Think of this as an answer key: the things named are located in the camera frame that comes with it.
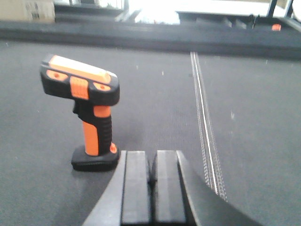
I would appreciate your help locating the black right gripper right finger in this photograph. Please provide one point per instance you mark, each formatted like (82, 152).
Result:
(182, 198)

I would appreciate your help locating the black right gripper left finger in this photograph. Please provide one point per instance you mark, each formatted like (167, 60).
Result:
(126, 199)

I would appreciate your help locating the orange black barcode scanner gun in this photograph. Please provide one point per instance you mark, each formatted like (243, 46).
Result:
(94, 91)

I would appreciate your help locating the stacked cardboard boxes background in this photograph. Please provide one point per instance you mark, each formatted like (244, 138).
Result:
(27, 10)

